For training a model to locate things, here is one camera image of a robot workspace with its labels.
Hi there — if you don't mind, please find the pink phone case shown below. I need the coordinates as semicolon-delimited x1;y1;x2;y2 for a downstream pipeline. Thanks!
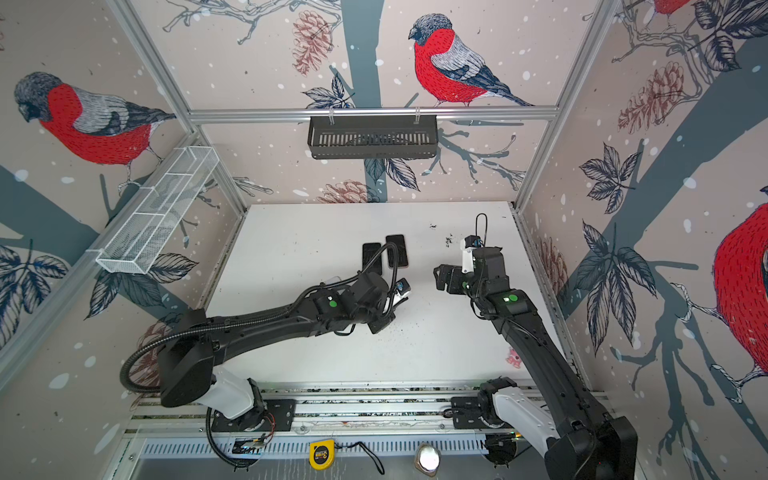
385;233;410;269

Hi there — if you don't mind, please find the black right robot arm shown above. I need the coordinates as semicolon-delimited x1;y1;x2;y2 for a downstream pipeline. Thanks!
433;227;638;479

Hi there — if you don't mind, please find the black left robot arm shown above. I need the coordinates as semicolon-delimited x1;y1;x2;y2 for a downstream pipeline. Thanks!
119;237;410;470

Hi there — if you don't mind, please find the pink small object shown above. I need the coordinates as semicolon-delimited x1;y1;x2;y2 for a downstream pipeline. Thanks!
506;348;522;369

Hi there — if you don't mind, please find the yellow tape measure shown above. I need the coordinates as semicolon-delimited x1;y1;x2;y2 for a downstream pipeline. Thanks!
308;439;336;471

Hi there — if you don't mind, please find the round shiny lamp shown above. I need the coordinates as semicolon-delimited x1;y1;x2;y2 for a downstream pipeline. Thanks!
414;443;441;478

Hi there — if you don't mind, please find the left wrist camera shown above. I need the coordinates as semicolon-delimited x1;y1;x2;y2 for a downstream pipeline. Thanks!
393;278;411;305

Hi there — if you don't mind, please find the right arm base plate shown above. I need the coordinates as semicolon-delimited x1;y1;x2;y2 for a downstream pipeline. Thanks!
440;394;536;430

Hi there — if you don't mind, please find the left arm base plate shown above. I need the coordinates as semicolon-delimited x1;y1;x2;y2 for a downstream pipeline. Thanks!
211;399;296;433

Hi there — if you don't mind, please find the black wire wall basket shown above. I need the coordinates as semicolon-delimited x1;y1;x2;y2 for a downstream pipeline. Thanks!
307;115;439;160

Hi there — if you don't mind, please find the horizontal aluminium rail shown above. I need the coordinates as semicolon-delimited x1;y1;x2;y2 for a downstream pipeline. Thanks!
187;106;560;125

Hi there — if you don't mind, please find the white mesh wall shelf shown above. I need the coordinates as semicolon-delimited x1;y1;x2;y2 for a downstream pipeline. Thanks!
96;146;219;274

